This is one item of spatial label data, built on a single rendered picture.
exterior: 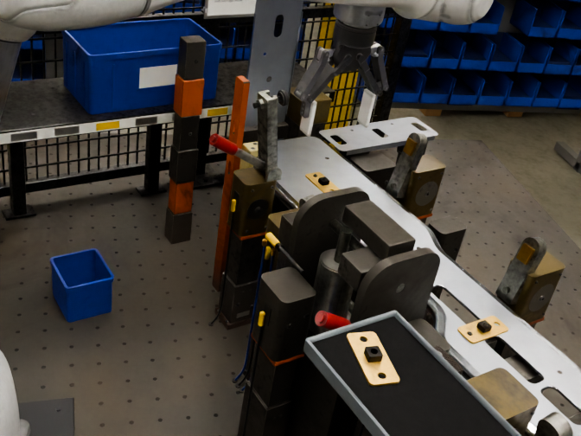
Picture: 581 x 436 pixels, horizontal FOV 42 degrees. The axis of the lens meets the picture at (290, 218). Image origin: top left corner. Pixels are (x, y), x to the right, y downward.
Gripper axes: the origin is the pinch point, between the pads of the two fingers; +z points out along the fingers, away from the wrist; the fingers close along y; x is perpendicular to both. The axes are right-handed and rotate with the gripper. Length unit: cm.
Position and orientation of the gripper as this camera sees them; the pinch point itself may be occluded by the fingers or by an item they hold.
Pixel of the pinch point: (335, 123)
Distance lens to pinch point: 145.6
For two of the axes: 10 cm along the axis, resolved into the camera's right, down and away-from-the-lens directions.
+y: 8.4, -1.8, 5.1
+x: -5.2, -5.4, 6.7
